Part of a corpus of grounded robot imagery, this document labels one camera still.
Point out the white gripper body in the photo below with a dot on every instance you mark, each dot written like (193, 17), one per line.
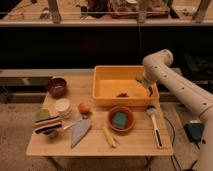
(143, 82)

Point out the green pepper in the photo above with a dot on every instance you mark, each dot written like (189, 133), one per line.
(150, 91)

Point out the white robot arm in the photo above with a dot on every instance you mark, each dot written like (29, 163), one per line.
(196, 99)

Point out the small red item in tray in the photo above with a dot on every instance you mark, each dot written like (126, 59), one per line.
(123, 94)

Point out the yellow plastic tray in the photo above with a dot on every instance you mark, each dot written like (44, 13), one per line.
(109, 81)

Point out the terracotta bowl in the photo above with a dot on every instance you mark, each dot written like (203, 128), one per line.
(130, 119)

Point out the teal sponge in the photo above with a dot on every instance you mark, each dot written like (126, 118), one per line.
(119, 120)

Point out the yellow corn cob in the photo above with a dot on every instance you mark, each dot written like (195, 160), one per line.
(109, 137)

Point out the orange fruit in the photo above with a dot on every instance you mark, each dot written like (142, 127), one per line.
(84, 108)

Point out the black pedal box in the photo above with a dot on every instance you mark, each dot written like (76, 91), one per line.
(194, 131)

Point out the grey spatula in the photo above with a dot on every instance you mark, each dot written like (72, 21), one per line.
(80, 127)

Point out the white cup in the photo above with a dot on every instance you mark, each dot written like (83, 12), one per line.
(63, 107)

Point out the wooden table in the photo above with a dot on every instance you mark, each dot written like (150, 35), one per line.
(139, 141)

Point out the dark maroon bowl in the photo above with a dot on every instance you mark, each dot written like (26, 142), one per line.
(56, 87)

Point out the striped cloth stack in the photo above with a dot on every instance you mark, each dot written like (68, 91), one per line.
(47, 125)

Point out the green plate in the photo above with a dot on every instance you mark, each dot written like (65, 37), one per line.
(42, 114)

